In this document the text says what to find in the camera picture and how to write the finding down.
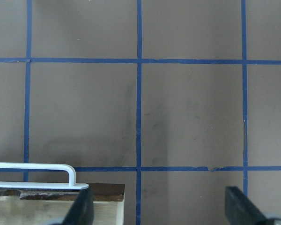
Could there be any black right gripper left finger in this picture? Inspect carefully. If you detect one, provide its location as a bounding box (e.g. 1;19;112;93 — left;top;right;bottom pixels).
62;188;94;225

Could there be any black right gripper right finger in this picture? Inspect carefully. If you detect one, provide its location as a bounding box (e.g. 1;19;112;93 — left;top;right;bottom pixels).
225;187;272;225

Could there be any white drawer handle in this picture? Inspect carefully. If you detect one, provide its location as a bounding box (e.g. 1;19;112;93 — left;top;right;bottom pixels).
0;162;89;190

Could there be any dark wooden drawer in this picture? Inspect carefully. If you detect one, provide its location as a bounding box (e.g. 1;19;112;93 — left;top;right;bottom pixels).
0;183;125;225

